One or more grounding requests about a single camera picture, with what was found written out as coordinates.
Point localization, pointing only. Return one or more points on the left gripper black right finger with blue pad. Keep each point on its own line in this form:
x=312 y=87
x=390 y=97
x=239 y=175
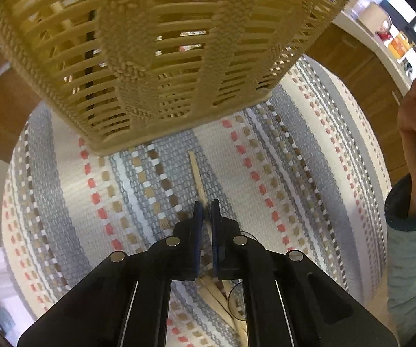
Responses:
x=289 y=300

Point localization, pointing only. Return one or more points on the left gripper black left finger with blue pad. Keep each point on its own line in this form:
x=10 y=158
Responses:
x=124 y=301

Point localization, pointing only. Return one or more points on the teal sleeve forearm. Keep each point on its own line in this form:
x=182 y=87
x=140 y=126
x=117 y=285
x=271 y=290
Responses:
x=401 y=264

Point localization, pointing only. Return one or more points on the white kitchen countertop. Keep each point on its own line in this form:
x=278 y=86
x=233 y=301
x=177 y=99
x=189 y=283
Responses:
x=372 y=42

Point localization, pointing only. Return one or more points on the striped woven placemat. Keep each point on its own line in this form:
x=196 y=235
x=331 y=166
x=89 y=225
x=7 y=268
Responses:
x=300 y=171

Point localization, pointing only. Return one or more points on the beige plastic utensil basket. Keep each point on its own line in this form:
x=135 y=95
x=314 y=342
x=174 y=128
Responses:
x=124 y=72

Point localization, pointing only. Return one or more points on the orange bottle on counter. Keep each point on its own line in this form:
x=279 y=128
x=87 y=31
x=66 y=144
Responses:
x=399 y=45

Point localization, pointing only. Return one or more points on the red cup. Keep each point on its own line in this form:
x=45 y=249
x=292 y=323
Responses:
x=384 y=35

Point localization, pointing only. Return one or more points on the brown rice cooker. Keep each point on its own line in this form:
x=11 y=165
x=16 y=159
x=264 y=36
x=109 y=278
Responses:
x=374 y=19

